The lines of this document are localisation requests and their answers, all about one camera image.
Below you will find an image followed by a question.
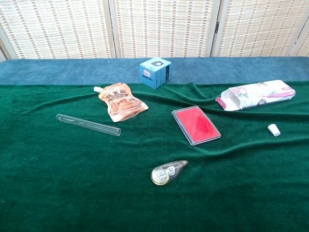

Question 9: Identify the clear glass test tube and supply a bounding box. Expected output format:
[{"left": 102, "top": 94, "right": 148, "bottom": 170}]
[{"left": 56, "top": 114, "right": 122, "bottom": 137}]

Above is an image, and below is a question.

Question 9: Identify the small white cap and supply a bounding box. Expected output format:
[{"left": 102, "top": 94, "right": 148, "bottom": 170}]
[{"left": 267, "top": 124, "right": 281, "bottom": 137}]

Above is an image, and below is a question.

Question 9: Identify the orange spout pouch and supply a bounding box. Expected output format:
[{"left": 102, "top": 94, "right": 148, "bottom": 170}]
[{"left": 93, "top": 82, "right": 149, "bottom": 123}]

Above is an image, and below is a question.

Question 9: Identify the light blue cube box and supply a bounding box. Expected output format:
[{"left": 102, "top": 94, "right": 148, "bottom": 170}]
[{"left": 139, "top": 57, "right": 172, "bottom": 89}]

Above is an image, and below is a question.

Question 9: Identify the red ink pad case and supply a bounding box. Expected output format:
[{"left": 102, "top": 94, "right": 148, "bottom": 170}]
[{"left": 171, "top": 105, "right": 222, "bottom": 146}]

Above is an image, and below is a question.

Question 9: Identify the clear correction tape dispenser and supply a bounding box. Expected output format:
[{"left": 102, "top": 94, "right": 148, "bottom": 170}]
[{"left": 150, "top": 159, "right": 189, "bottom": 186}]

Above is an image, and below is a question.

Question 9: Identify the woven bamboo screen panel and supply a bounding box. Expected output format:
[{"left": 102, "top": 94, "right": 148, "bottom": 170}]
[
  {"left": 108, "top": 0, "right": 221, "bottom": 58},
  {"left": 0, "top": 0, "right": 115, "bottom": 60},
  {"left": 0, "top": 23, "right": 12, "bottom": 62},
  {"left": 211, "top": 0, "right": 309, "bottom": 58},
  {"left": 289, "top": 23, "right": 309, "bottom": 58}
]

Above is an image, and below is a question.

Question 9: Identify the blue table cover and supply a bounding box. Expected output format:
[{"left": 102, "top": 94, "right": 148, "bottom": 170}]
[{"left": 0, "top": 57, "right": 309, "bottom": 86}]

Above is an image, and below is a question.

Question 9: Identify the green velvet cloth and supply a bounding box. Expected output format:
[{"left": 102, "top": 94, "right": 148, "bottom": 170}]
[{"left": 0, "top": 82, "right": 309, "bottom": 232}]

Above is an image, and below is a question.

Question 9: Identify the floral paper carton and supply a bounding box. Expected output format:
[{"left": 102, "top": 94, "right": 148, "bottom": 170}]
[{"left": 215, "top": 79, "right": 296, "bottom": 112}]

